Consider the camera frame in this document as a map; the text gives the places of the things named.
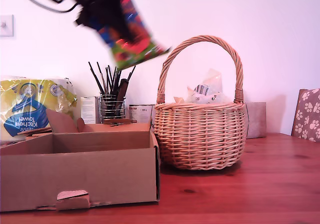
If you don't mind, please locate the blue Terry's mini eggs bag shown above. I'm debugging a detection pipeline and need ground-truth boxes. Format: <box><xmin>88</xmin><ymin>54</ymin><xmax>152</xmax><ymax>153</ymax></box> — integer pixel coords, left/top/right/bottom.
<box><xmin>96</xmin><ymin>0</ymin><xmax>173</xmax><ymax>71</ymax></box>

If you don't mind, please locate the translucent white egg bag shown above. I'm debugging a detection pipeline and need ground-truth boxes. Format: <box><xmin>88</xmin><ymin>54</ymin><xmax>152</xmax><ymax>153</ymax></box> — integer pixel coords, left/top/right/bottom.
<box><xmin>173</xmin><ymin>68</ymin><xmax>231</xmax><ymax>105</ymax></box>

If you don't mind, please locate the woven wicker basket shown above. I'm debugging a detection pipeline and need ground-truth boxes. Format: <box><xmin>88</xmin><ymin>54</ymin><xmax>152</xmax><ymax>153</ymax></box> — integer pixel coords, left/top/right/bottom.
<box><xmin>152</xmin><ymin>35</ymin><xmax>247</xmax><ymax>171</ymax></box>

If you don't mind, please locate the brown cardboard box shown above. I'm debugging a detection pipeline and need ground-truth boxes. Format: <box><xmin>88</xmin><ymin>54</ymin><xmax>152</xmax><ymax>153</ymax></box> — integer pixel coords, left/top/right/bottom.
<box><xmin>0</xmin><ymin>108</ymin><xmax>161</xmax><ymax>212</ymax></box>

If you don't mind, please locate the grey box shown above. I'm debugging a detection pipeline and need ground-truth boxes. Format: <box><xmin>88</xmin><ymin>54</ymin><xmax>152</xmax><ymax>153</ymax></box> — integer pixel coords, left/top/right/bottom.
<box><xmin>245</xmin><ymin>102</ymin><xmax>267</xmax><ymax>139</ymax></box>

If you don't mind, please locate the white carton with red label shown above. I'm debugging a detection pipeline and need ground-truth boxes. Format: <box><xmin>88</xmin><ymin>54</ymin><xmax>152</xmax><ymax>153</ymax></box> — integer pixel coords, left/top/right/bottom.
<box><xmin>128</xmin><ymin>104</ymin><xmax>154</xmax><ymax>124</ymax></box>

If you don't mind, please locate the plain white carton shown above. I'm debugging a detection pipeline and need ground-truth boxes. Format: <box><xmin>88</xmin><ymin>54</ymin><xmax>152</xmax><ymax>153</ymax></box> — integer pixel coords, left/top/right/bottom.
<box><xmin>80</xmin><ymin>96</ymin><xmax>101</xmax><ymax>124</ymax></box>

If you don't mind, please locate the kitchen towel pack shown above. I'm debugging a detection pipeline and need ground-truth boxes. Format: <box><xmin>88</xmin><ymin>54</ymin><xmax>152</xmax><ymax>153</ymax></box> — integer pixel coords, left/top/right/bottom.
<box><xmin>0</xmin><ymin>76</ymin><xmax>78</xmax><ymax>143</ymax></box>

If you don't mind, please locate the paw print chair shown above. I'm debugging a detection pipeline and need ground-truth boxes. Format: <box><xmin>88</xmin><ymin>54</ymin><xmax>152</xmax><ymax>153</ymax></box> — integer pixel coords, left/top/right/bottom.
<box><xmin>290</xmin><ymin>88</ymin><xmax>320</xmax><ymax>143</ymax></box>

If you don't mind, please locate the brown handled utensil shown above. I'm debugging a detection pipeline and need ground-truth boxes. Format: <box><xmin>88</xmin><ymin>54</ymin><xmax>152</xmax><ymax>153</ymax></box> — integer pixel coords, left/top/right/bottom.
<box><xmin>114</xmin><ymin>78</ymin><xmax>129</xmax><ymax>115</ymax></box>

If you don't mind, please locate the wire utensil holder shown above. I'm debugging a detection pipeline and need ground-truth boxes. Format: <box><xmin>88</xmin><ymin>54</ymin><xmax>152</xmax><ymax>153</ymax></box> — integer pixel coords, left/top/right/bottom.
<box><xmin>99</xmin><ymin>93</ymin><xmax>127</xmax><ymax>123</ymax></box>

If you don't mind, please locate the white wall light switch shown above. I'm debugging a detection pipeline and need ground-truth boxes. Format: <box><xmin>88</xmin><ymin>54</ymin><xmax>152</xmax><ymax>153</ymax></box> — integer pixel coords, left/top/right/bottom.
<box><xmin>0</xmin><ymin>14</ymin><xmax>15</xmax><ymax>37</ymax></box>

